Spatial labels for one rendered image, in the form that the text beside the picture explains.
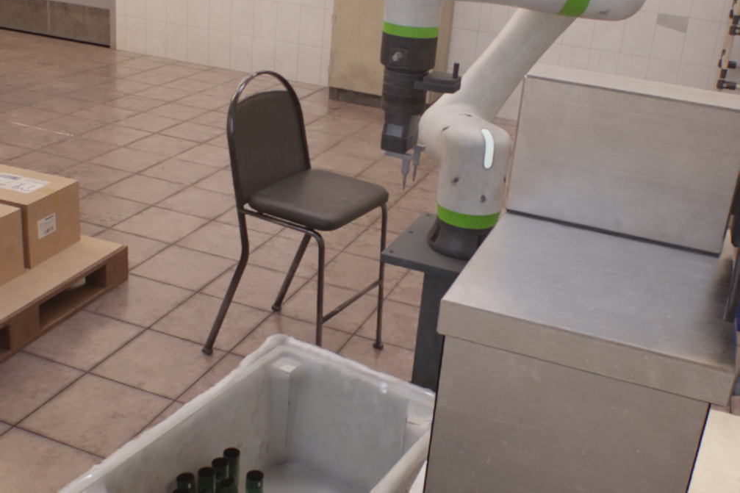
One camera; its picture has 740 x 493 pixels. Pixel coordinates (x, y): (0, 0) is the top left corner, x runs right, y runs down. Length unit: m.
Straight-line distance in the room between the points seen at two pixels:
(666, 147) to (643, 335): 0.18
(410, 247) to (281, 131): 1.35
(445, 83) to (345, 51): 4.96
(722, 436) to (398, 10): 0.88
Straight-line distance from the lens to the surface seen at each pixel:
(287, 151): 3.01
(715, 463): 0.70
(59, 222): 3.47
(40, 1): 8.38
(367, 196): 2.82
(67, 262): 3.43
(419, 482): 0.93
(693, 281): 0.63
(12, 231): 3.27
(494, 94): 1.79
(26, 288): 3.26
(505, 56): 1.79
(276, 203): 2.71
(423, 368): 1.83
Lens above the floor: 1.60
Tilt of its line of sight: 20 degrees down
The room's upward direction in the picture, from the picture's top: 6 degrees clockwise
